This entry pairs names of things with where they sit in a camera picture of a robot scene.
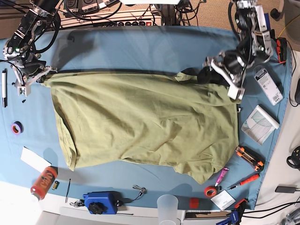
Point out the orange screwdriver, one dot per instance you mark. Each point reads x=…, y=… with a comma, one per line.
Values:
x=243, y=182

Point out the white power strip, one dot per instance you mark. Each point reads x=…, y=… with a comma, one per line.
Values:
x=141, y=17

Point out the pink glue tube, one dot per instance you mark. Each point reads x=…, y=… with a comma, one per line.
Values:
x=221, y=175

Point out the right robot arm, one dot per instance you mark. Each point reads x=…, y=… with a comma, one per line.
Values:
x=20, y=50

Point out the white paper card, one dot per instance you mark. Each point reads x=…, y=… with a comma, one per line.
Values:
x=34, y=160

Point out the black tweezers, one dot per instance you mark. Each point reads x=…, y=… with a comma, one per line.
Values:
x=67, y=192

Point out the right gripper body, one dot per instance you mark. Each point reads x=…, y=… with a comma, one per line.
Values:
x=24, y=81

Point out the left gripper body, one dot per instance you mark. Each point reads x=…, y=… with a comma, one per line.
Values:
x=232, y=68

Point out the blue plastic box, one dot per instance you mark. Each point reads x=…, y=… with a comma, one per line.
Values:
x=99, y=203

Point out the metal key clip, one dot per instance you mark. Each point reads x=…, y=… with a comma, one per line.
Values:
x=142, y=190

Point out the white square packet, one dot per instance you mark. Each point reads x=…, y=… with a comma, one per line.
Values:
x=223, y=200

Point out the orange utility knife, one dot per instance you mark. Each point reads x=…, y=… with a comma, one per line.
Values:
x=254, y=159

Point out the small green battery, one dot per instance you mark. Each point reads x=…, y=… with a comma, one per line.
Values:
x=55, y=185

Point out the orange tape roll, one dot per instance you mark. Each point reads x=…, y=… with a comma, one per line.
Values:
x=210, y=191

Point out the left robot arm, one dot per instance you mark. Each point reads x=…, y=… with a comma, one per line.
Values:
x=248, y=24

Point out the white marker pen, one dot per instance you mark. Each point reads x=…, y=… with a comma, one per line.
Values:
x=4, y=87

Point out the orange spray can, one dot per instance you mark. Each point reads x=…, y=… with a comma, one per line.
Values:
x=43, y=183

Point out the red plastic block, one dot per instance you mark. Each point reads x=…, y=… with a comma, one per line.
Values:
x=194, y=203

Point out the white patterned notebook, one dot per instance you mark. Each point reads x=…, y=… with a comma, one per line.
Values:
x=259, y=125

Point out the orange black clamp tool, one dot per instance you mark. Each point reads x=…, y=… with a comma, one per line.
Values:
x=281, y=49

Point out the translucent plastic cup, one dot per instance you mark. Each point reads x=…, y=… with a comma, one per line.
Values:
x=167, y=206

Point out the olive green t-shirt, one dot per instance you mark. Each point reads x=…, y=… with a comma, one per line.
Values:
x=172, y=121

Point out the blue bar clamp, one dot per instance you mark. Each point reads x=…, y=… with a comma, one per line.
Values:
x=236, y=215

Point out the blue table cloth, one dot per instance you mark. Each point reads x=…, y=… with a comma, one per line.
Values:
x=167, y=50

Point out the purple tape roll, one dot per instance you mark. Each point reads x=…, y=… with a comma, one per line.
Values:
x=17, y=127

